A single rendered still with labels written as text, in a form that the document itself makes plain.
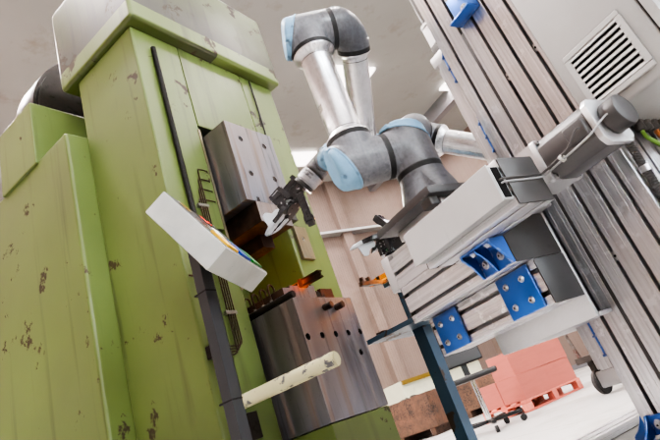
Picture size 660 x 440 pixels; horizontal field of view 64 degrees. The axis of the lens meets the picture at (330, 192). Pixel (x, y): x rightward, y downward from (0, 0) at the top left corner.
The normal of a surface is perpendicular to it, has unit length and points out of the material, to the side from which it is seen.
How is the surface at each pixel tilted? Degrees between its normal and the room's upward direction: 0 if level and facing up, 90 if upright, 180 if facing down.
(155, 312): 90
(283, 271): 90
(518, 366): 90
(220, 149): 90
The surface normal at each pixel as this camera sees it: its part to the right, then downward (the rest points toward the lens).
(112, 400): 0.74, -0.49
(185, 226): -0.22, -0.35
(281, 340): -0.59, -0.15
